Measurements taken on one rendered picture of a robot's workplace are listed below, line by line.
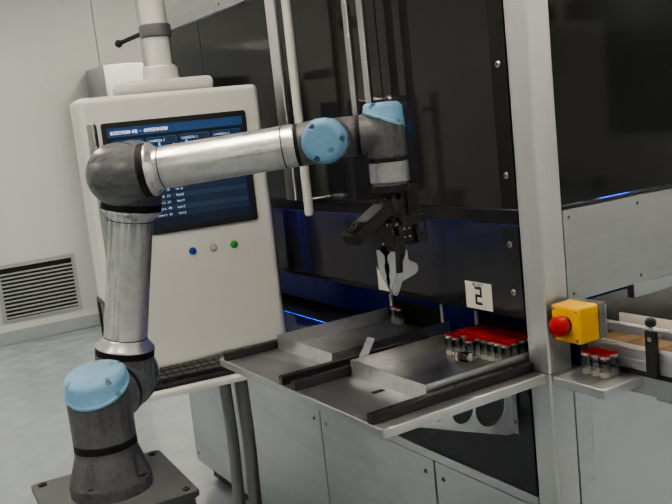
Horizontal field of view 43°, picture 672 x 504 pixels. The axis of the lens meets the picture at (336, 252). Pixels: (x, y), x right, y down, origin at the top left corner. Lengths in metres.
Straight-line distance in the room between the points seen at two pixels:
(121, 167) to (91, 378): 0.39
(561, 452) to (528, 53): 0.80
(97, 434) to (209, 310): 0.89
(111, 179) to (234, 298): 0.99
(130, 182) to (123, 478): 0.54
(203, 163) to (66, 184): 5.51
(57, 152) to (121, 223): 5.30
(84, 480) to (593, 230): 1.10
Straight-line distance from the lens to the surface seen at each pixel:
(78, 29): 7.09
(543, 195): 1.70
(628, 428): 1.98
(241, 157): 1.47
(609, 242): 1.84
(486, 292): 1.84
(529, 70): 1.68
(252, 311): 2.46
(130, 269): 1.68
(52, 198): 6.94
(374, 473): 2.42
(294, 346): 2.06
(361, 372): 1.82
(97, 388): 1.59
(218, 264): 2.41
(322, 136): 1.43
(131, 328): 1.71
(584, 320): 1.67
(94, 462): 1.64
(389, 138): 1.57
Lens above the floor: 1.43
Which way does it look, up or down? 9 degrees down
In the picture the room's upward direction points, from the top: 6 degrees counter-clockwise
